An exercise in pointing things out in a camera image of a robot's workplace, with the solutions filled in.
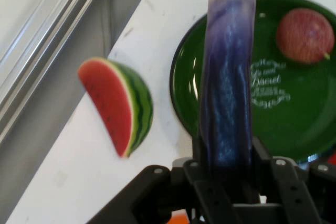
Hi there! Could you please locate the aluminium wall rail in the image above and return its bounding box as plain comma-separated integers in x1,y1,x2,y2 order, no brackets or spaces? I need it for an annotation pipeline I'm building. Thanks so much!
0,0,112,145

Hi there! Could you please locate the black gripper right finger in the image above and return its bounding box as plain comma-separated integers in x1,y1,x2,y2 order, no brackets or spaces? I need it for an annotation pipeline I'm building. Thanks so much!
251,136,336,224

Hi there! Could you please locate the orange toy carrot piece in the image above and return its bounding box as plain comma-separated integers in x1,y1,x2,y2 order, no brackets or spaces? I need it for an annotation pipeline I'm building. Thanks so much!
167,214,190,224

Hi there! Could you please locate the purple toy eggplant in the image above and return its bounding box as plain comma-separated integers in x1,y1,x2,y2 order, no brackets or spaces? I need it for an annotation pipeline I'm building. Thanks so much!
198,0,257,169

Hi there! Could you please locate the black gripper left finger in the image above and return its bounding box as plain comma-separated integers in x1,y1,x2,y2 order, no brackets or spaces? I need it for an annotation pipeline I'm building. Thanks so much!
86,137,235,224

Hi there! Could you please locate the toy watermelon slice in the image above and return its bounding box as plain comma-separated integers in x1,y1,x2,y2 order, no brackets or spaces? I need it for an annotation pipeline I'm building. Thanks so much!
77,56,154,159

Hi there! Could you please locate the red toy apple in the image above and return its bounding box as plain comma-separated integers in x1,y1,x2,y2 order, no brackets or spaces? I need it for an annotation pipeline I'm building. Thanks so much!
276,8,335,65

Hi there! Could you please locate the green round plate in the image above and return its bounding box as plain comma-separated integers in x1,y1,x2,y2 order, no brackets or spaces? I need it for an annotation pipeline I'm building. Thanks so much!
169,0,336,165

